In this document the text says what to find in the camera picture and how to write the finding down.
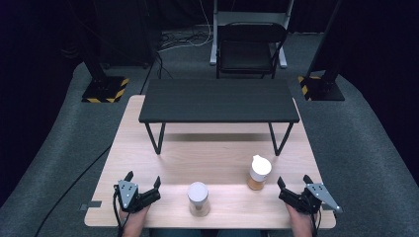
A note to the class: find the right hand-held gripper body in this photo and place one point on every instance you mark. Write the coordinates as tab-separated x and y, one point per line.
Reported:
313	196

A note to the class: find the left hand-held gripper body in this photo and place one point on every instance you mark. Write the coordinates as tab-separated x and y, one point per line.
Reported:
130	196

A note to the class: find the grey table edge bracket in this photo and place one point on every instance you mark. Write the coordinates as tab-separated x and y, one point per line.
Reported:
90	205
326	207

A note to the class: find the black stand with striped base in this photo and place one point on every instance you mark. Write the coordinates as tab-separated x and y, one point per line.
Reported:
321	89
105	89

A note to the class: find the black folding chair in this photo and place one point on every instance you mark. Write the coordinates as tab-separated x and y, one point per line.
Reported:
247	49

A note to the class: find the spout-lid jar of orange powder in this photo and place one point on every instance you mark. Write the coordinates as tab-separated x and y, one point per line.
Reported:
259	173

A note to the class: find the flat-lid jar of brown powder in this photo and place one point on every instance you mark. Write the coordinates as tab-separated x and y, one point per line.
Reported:
198	199

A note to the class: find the person's left hand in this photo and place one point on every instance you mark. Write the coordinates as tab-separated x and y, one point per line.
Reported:
135	222

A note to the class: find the white metal stand frame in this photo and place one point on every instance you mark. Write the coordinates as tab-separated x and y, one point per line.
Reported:
250	16

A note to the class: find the person's right hand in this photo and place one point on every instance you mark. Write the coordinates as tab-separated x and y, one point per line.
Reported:
301	223

